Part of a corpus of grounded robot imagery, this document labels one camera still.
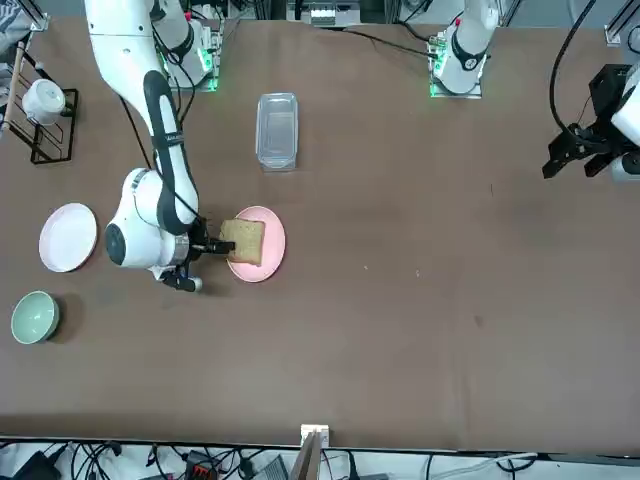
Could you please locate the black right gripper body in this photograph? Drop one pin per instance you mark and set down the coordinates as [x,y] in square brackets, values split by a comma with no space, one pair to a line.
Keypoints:
[197,240]

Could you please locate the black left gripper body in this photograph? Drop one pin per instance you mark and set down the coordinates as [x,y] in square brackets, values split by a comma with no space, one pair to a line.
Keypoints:
[607,95]

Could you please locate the brown bread slice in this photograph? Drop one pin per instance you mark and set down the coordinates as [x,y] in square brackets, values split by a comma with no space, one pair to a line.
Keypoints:
[247,242]

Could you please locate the green ceramic bowl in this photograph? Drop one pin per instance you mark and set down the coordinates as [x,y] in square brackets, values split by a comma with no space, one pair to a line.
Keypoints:
[32,320]

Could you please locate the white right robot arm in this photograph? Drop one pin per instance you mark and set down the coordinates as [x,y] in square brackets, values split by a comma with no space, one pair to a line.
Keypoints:
[135,235]

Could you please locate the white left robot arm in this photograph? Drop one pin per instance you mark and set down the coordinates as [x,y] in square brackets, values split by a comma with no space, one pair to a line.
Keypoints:
[467,45]

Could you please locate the pink round plate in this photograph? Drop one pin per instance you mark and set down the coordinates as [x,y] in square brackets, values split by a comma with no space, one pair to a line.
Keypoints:
[272,250]

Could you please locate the pale round plate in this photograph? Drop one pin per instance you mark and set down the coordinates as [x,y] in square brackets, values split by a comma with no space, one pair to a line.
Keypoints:
[67,237]

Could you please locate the clear plastic container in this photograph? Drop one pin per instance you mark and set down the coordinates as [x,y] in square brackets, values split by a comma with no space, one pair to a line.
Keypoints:
[277,132]

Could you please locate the white cup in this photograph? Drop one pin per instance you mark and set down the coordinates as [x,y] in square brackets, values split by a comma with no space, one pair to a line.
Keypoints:
[42,102]

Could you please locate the red and black power strip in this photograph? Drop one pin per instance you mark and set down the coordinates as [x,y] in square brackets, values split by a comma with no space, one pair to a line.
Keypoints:
[202,467]

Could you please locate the white power strip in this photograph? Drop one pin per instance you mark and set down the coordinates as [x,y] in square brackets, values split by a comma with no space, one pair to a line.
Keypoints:
[322,14]

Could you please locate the black power adapter box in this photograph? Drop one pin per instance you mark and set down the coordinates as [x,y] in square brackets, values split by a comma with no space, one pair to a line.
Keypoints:
[37,467]

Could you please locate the aluminium corner bracket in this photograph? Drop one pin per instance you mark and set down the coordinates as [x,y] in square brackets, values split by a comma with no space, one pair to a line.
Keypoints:
[615,35]

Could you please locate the aluminium camera post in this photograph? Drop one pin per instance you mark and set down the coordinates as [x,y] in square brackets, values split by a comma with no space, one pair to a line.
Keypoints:
[315,432]

